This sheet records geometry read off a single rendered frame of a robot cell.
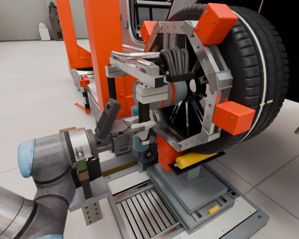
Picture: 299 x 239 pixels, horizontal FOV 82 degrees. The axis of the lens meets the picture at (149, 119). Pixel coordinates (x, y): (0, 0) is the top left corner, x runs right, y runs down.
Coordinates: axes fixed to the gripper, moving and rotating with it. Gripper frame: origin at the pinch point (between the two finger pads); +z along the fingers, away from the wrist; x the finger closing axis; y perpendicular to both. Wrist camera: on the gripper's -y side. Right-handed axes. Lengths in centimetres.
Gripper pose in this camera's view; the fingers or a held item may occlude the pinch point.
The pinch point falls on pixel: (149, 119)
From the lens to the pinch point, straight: 57.8
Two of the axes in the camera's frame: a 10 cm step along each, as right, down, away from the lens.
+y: 0.0, 8.8, 4.7
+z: 8.8, -2.3, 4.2
